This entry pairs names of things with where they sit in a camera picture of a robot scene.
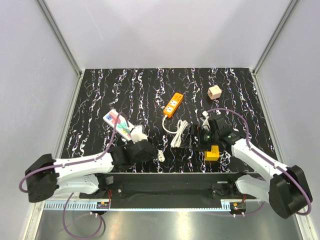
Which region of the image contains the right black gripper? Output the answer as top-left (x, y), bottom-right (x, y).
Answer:
top-left (180, 124), bottom-right (219, 152)

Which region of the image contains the white multicolour power strip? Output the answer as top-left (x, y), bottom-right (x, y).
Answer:
top-left (102, 109), bottom-right (134, 141)

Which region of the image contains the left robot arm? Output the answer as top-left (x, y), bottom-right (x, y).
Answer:
top-left (19, 138), bottom-right (158, 203)

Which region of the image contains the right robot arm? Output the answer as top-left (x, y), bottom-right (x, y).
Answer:
top-left (186, 115), bottom-right (313, 219)

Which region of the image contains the yellow cube socket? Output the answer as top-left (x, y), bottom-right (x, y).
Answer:
top-left (204, 145), bottom-right (220, 162)

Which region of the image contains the pink plug adapter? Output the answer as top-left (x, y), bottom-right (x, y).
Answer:
top-left (106, 111), bottom-right (118, 124)

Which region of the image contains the beige cube socket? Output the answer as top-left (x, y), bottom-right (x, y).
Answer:
top-left (207, 85), bottom-right (222, 100)

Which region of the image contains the orange power strip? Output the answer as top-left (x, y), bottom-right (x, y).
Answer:
top-left (163, 92), bottom-right (183, 118)

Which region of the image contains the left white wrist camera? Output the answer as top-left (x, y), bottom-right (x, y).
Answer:
top-left (130, 125), bottom-right (148, 141)

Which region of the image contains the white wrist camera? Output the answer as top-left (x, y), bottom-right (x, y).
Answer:
top-left (130, 125), bottom-right (148, 141)
top-left (200, 111), bottom-right (211, 131)

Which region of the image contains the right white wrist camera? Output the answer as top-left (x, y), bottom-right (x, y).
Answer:
top-left (200, 111), bottom-right (211, 131)

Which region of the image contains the white strip cord plug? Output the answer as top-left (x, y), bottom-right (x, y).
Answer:
top-left (157, 150), bottom-right (166, 162)

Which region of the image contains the white coiled power cable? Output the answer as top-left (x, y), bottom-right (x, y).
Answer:
top-left (161, 115), bottom-right (190, 149)

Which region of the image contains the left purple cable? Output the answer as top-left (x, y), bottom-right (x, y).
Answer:
top-left (18, 111), bottom-right (127, 238)

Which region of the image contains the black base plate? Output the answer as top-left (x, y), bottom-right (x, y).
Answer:
top-left (79, 172), bottom-right (244, 200)

